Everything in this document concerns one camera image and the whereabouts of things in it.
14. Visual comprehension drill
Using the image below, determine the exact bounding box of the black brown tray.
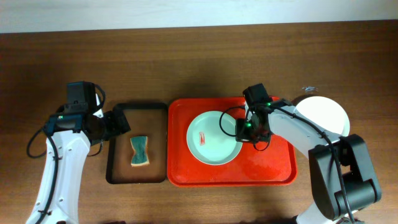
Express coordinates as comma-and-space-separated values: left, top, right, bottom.
106, 102, 168, 184

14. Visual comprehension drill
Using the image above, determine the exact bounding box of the white plate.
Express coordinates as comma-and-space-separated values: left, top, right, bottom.
293, 95, 351, 136

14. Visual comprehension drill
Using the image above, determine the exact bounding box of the pale green plate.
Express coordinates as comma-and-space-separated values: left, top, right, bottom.
187, 111, 243, 166

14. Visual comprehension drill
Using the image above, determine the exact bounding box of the green and yellow sponge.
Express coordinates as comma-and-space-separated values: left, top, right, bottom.
130, 136, 150, 167

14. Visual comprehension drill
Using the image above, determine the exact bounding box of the red plastic tray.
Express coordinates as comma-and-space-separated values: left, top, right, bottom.
167, 97, 297, 187

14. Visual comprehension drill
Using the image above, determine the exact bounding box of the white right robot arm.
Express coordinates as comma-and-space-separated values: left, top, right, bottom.
235, 83, 382, 223

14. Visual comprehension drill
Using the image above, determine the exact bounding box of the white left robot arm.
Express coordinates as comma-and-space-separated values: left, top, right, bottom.
26, 105, 130, 223

